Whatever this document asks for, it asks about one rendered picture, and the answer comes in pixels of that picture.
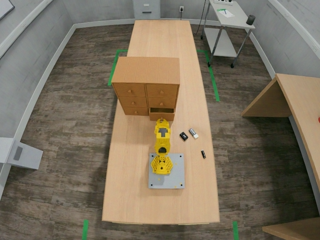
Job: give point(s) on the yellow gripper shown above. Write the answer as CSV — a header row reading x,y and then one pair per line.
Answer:
x,y
164,123

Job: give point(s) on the white eraser with black sleeve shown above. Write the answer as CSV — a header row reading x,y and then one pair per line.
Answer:
x,y
193,133

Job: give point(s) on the brown wooden chest of drawers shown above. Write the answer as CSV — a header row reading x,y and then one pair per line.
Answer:
x,y
147,70

